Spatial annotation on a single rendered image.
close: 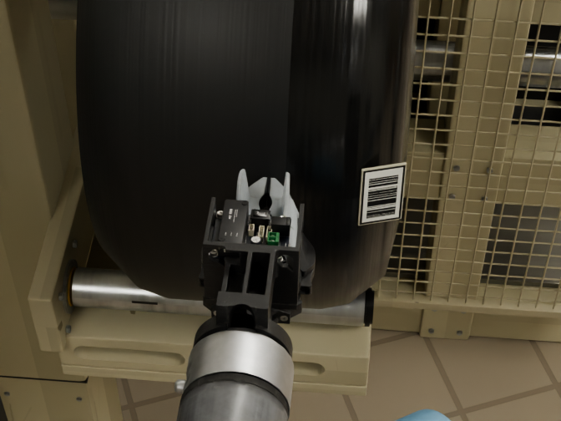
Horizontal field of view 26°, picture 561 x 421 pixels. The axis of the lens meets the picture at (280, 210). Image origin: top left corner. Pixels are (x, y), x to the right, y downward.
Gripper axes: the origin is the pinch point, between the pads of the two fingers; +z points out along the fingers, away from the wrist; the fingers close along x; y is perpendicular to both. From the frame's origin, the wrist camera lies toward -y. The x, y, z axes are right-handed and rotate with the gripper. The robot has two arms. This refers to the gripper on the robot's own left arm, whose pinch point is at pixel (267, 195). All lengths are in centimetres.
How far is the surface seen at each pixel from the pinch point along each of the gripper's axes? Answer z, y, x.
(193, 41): 5.2, 11.6, 6.7
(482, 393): 77, -115, -36
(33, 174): 21.9, -18.7, 27.5
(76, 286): 16.2, -29.9, 22.7
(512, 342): 89, -114, -42
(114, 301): 15.5, -31.1, 18.3
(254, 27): 5.9, 12.9, 1.8
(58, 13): 62, -25, 35
